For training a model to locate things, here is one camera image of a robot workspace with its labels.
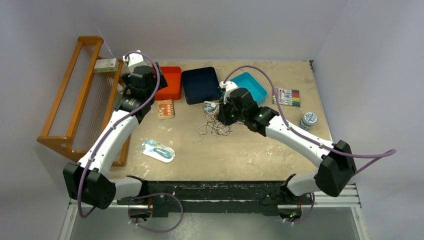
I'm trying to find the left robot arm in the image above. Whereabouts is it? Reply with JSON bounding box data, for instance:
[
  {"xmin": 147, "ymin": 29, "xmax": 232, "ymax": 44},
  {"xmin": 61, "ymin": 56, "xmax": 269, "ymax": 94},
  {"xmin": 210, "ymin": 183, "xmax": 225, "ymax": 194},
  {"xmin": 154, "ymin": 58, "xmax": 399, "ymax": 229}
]
[{"xmin": 63, "ymin": 62, "xmax": 168, "ymax": 218}]

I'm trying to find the aluminium frame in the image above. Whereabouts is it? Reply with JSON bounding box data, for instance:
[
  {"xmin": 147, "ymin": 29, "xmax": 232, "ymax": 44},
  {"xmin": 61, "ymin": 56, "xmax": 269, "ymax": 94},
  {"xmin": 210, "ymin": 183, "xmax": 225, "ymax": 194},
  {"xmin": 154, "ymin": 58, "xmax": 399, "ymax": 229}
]
[{"xmin": 59, "ymin": 185, "xmax": 369, "ymax": 240}]

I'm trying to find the light blue tray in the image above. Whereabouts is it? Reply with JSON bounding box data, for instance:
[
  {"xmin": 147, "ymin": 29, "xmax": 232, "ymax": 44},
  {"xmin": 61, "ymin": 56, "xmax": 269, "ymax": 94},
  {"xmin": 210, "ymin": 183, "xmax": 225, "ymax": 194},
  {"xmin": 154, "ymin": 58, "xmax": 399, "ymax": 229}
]
[{"xmin": 230, "ymin": 72, "xmax": 268, "ymax": 105}]

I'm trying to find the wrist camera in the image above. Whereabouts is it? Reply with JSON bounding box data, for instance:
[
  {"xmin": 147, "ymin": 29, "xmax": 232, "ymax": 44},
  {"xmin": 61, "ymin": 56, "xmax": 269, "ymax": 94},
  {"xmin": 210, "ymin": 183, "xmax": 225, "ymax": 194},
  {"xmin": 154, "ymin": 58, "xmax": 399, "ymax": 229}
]
[
  {"xmin": 219, "ymin": 80, "xmax": 238, "ymax": 105},
  {"xmin": 122, "ymin": 53, "xmax": 147, "ymax": 74}
]

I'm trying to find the blue white round tin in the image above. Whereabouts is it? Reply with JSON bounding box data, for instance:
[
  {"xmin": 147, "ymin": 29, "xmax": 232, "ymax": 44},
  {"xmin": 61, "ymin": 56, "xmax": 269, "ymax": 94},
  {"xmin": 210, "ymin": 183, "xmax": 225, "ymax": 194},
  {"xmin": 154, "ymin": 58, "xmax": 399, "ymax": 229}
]
[{"xmin": 298, "ymin": 112, "xmax": 318, "ymax": 131}]

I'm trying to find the scissors blister pack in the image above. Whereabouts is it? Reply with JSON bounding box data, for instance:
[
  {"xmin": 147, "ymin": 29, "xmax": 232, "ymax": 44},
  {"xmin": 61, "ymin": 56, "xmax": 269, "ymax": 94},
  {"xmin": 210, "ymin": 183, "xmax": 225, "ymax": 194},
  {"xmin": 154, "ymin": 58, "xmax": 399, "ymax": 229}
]
[{"xmin": 141, "ymin": 139, "xmax": 176, "ymax": 164}]

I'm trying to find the small white red box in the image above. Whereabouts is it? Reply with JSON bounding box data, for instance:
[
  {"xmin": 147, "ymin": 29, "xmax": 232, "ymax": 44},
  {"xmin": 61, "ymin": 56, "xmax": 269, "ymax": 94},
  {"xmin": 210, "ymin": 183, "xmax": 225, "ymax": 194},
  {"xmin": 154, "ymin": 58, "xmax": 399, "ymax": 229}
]
[{"xmin": 93, "ymin": 58, "xmax": 119, "ymax": 73}]

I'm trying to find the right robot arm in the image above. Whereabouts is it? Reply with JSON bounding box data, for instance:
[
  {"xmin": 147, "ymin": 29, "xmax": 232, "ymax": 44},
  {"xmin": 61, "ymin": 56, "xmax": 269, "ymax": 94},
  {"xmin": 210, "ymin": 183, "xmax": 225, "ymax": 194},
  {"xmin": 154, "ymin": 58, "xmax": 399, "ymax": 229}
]
[{"xmin": 217, "ymin": 87, "xmax": 357, "ymax": 204}]

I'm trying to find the orange notebook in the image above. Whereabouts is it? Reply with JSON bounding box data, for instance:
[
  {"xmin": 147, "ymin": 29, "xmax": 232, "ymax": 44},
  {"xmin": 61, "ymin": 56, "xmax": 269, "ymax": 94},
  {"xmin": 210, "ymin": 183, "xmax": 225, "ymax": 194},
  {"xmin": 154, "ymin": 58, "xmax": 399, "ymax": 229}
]
[{"xmin": 157, "ymin": 99, "xmax": 175, "ymax": 120}]

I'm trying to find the cable pile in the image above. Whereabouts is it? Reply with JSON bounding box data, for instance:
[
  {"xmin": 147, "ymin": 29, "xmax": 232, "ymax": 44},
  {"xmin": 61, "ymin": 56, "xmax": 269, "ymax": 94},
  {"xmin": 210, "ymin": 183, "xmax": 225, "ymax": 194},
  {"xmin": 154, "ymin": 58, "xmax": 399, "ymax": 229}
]
[{"xmin": 193, "ymin": 100, "xmax": 233, "ymax": 144}]

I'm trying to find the wooden rack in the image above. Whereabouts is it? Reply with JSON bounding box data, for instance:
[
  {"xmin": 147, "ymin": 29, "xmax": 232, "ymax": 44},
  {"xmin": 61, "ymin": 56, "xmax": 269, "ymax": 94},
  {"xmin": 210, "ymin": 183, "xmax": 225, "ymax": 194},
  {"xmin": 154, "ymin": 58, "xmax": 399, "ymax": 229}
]
[{"xmin": 37, "ymin": 36, "xmax": 124, "ymax": 162}]

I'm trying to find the orange tray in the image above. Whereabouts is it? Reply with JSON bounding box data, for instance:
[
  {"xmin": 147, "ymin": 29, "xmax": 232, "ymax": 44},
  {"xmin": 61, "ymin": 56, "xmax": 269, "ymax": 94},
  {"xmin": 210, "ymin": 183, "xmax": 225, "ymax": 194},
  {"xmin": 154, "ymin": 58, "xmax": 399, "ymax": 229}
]
[{"xmin": 154, "ymin": 66, "xmax": 182, "ymax": 101}]

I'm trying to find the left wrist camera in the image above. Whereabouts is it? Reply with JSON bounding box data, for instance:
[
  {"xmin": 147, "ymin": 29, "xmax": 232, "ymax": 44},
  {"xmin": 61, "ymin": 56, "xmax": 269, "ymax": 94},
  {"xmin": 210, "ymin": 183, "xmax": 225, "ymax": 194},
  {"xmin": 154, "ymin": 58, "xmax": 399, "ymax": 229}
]
[{"xmin": 122, "ymin": 53, "xmax": 147, "ymax": 74}]

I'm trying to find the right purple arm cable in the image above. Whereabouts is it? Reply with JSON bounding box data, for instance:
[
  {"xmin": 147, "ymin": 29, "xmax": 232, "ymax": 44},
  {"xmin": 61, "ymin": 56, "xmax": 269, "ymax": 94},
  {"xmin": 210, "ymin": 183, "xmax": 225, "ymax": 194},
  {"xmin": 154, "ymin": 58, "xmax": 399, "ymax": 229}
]
[{"xmin": 221, "ymin": 65, "xmax": 397, "ymax": 176}]

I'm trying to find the dark blue tray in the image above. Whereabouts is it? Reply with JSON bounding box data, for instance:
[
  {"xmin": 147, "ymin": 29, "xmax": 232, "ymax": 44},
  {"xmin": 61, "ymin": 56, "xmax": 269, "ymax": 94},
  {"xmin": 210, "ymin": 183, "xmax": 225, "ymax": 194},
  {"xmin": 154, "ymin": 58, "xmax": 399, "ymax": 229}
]
[{"xmin": 181, "ymin": 66, "xmax": 222, "ymax": 105}]

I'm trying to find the marker pen pack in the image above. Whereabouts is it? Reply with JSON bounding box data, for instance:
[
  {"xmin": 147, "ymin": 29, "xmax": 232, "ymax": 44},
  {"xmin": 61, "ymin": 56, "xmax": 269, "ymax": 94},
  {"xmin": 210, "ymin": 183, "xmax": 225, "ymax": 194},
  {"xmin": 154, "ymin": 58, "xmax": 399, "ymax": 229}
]
[{"xmin": 271, "ymin": 88, "xmax": 301, "ymax": 107}]

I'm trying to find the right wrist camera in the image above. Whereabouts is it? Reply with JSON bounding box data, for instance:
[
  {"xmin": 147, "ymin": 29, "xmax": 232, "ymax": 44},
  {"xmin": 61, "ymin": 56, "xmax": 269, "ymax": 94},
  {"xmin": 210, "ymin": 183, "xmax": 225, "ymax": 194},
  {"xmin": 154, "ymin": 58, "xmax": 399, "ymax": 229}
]
[{"xmin": 219, "ymin": 80, "xmax": 238, "ymax": 105}]

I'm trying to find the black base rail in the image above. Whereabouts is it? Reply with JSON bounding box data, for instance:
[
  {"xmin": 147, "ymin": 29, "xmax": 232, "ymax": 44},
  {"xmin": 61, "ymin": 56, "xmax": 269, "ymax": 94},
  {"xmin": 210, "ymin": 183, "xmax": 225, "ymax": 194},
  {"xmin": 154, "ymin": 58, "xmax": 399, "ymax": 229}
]
[{"xmin": 114, "ymin": 175, "xmax": 318, "ymax": 220}]

